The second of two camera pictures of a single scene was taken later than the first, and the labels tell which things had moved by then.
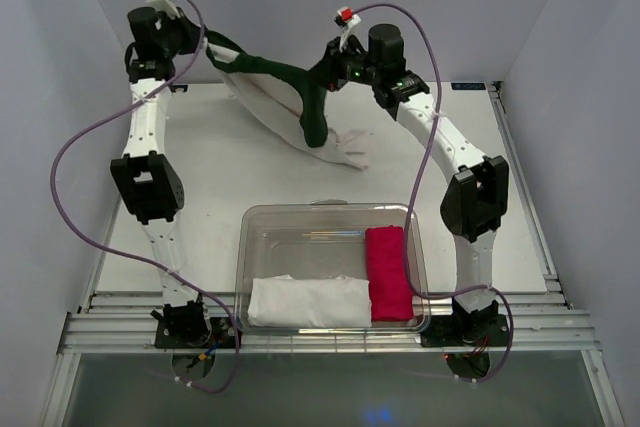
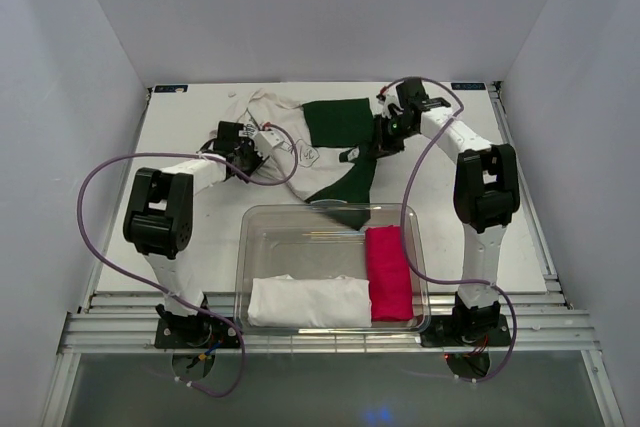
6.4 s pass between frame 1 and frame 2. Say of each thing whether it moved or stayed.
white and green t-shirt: moved
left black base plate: stayed
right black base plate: stayed
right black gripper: moved
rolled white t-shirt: stayed
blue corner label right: stayed
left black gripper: moved
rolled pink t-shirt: stayed
